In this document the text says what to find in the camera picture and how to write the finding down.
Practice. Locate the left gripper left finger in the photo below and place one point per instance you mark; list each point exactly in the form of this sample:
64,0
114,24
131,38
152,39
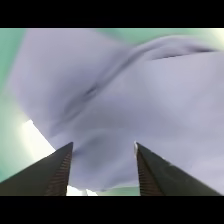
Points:
45,175

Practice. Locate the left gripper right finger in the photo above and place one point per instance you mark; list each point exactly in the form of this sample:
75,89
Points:
163,178

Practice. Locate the lavender blue shirt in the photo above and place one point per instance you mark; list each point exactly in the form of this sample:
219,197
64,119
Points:
133,100

